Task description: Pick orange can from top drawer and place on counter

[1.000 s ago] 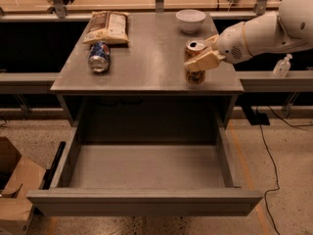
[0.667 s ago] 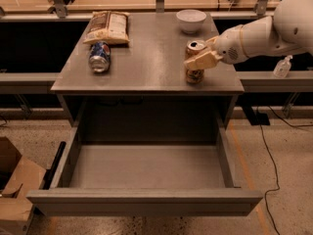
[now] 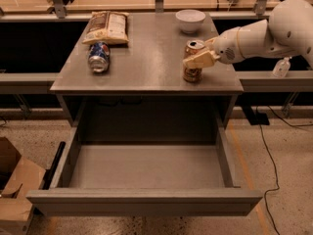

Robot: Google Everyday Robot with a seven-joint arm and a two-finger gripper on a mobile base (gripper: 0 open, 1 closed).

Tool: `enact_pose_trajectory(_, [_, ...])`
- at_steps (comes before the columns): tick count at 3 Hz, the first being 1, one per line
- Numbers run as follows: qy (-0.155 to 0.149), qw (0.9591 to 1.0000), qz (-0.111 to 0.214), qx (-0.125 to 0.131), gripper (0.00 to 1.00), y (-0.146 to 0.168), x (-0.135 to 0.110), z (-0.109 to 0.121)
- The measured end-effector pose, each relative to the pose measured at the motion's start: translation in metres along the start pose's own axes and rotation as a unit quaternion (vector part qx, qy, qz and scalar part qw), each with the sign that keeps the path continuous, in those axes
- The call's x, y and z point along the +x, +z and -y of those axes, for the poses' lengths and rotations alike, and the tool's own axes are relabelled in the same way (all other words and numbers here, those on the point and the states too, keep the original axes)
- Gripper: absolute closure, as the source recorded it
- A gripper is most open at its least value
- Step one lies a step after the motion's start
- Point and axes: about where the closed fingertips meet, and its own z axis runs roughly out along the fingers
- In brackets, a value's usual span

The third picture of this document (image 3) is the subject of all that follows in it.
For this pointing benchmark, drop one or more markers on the clear sanitizer bottle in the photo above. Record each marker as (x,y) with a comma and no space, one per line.
(282,67)

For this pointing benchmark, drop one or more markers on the cardboard box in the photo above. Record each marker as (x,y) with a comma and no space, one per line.
(18,175)

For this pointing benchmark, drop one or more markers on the white bowl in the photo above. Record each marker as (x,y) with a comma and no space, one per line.
(190,20)

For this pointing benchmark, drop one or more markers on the blue pepsi can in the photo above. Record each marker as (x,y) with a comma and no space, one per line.
(99,57)

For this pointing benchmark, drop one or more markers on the black bar beside drawer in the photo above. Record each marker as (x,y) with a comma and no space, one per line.
(50,172)

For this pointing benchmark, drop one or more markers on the grey cabinet counter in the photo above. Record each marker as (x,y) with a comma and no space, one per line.
(150,64)

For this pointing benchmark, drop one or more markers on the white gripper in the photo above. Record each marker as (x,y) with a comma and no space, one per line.
(225,48)

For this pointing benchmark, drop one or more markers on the grey open drawer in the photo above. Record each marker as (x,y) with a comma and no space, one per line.
(132,162)

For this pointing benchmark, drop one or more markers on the orange soda can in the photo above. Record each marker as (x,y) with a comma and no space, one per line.
(192,47)

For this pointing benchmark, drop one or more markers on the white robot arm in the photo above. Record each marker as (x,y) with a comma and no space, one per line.
(288,32)

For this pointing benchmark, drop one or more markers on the chip bag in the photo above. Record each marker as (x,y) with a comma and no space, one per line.
(107,26)

